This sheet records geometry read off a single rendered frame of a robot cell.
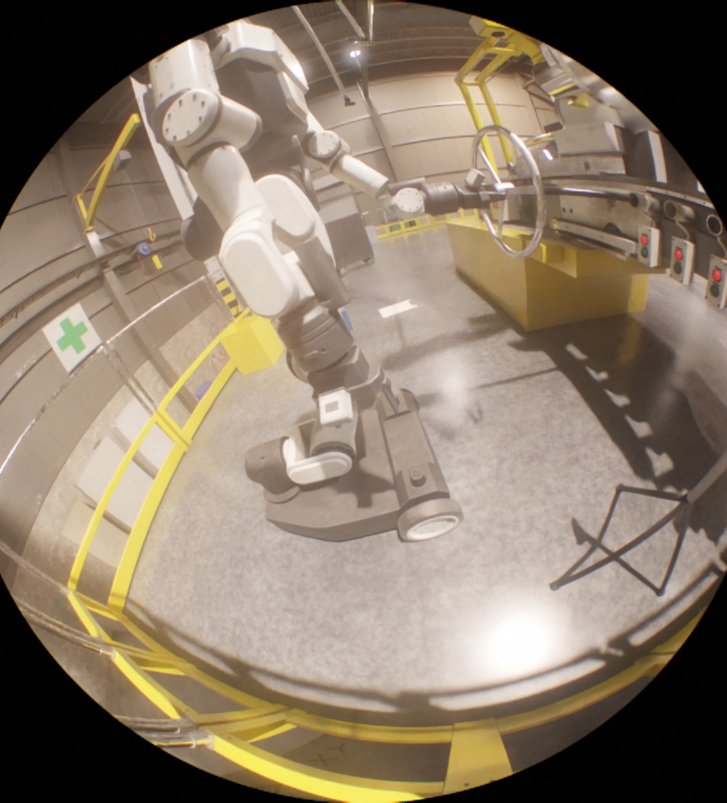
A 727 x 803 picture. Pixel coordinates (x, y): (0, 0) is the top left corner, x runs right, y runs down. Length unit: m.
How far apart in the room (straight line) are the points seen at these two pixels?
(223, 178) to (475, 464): 1.04
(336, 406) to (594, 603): 0.91
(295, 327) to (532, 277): 1.48
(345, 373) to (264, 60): 0.59
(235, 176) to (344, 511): 0.82
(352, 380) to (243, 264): 0.21
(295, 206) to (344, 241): 4.10
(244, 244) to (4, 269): 7.52
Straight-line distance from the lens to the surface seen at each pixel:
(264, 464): 0.86
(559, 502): 0.99
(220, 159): 0.36
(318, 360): 0.34
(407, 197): 0.66
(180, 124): 0.37
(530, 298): 1.70
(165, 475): 2.03
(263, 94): 0.55
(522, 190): 0.70
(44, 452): 6.46
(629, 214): 1.44
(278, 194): 0.50
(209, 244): 0.58
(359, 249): 4.66
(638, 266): 1.79
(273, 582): 1.08
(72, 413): 6.67
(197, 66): 0.47
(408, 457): 0.83
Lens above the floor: 0.86
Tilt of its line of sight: 38 degrees down
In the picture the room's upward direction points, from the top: 24 degrees counter-clockwise
